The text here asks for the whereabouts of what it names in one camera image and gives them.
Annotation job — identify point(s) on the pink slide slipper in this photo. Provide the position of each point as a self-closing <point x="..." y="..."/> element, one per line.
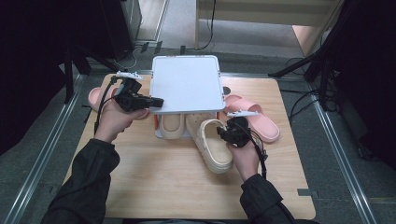
<point x="93" y="98"/>
<point x="267" y="129"/>

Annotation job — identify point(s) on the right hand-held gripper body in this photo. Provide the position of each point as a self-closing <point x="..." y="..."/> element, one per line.
<point x="239" y="132"/>

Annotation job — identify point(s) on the dark cabinet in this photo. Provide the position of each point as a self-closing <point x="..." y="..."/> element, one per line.
<point x="118" y="28"/>

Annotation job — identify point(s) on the metal floor rail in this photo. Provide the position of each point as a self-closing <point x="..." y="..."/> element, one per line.
<point x="345" y="168"/>
<point x="40" y="161"/>

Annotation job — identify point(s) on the cream clog shoe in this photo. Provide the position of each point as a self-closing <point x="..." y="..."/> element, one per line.
<point x="214" y="155"/>
<point x="172" y="126"/>

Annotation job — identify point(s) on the black metal stand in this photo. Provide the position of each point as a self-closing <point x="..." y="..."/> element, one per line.
<point x="314" y="59"/>

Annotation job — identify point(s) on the person's right hand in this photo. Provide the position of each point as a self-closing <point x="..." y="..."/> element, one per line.
<point x="249" y="161"/>

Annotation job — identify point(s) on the person's left hand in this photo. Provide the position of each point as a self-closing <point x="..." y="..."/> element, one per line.
<point x="113" y="124"/>

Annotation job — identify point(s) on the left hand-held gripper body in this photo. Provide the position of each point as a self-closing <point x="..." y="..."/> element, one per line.
<point x="132" y="99"/>

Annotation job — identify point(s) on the black tripod stand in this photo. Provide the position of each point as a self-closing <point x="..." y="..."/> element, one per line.
<point x="69" y="81"/>

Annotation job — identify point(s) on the white two-tier shoe rack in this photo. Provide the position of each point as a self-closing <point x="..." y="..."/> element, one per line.
<point x="186" y="84"/>

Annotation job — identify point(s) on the light wooden furniture frame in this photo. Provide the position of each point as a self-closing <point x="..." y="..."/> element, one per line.
<point x="264" y="12"/>

